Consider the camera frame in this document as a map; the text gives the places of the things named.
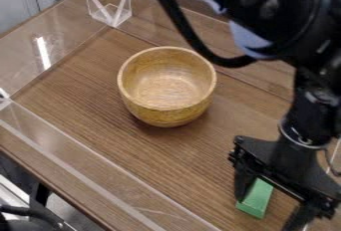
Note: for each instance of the green rectangular block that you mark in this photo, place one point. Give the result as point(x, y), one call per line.
point(254, 204)

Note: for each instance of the black table leg bracket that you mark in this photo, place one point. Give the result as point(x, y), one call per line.
point(44, 217)

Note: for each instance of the brown wooden bowl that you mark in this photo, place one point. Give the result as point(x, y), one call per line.
point(166, 84)

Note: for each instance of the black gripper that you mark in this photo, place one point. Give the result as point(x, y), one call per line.
point(289, 167)

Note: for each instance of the clear acrylic tray wall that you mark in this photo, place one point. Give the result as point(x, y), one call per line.
point(107, 192)

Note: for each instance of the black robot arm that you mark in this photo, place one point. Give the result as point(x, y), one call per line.
point(297, 31)

